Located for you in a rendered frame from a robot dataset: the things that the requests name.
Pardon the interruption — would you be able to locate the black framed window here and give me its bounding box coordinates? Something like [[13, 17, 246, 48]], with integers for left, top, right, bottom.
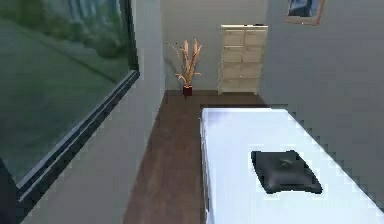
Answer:
[[0, 0, 141, 224]]

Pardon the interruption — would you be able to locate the orange houseplant in red pot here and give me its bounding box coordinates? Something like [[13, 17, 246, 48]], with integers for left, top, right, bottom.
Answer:
[[167, 38, 203, 98]]

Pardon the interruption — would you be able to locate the black pillow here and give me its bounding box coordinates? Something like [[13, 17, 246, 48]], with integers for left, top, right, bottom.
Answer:
[[250, 149, 324, 195]]

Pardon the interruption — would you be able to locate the cream chest of drawers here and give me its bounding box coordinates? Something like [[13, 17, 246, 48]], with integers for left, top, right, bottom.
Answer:
[[217, 23, 269, 96]]

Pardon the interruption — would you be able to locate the white bed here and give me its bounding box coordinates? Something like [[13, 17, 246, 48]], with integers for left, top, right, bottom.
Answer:
[[199, 106, 384, 224]]

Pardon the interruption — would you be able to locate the wood framed wall picture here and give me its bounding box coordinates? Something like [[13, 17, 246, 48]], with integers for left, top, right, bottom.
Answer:
[[284, 0, 327, 26]]

